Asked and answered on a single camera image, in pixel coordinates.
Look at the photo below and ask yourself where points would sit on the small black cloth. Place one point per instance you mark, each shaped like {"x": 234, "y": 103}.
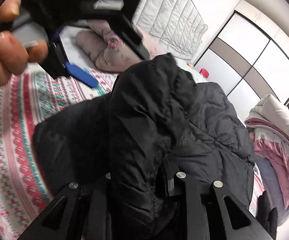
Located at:
{"x": 267, "y": 215}

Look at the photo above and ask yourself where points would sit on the pink floral pillow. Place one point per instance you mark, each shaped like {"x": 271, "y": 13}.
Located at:
{"x": 97, "y": 47}

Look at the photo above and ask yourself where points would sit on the person's left hand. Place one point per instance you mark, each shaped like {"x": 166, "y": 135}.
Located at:
{"x": 7, "y": 55}

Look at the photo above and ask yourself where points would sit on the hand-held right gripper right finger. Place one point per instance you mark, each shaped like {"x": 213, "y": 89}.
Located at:
{"x": 192, "y": 205}

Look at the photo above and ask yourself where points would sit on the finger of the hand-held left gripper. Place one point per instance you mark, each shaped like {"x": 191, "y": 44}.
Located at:
{"x": 130, "y": 40}
{"x": 82, "y": 75}

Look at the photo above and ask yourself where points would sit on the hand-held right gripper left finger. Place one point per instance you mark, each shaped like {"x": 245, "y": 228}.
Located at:
{"x": 98, "y": 212}

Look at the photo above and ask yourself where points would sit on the blue grey pillow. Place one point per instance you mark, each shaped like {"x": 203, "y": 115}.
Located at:
{"x": 269, "y": 180}

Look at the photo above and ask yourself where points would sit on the grey quilted headboard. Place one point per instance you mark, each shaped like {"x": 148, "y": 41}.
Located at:
{"x": 169, "y": 12}

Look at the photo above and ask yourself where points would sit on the black quilted jacket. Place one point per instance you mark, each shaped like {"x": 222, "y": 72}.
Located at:
{"x": 147, "y": 105}

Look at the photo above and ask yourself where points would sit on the folded pink quilt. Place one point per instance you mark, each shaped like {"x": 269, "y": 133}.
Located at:
{"x": 279, "y": 160}

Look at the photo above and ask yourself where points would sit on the folded grey white comforter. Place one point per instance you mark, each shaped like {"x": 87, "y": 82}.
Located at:
{"x": 272, "y": 110}

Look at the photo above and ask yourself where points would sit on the white sliding-door wardrobe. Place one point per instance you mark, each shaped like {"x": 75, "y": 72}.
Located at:
{"x": 247, "y": 55}

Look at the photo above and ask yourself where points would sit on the small red object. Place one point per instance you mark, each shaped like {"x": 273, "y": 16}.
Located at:
{"x": 204, "y": 72}

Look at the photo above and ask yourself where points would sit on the red green patterned blanket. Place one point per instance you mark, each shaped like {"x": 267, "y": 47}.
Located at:
{"x": 9, "y": 142}

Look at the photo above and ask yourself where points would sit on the grey bed sheet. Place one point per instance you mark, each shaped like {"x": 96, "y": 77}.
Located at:
{"x": 84, "y": 57}

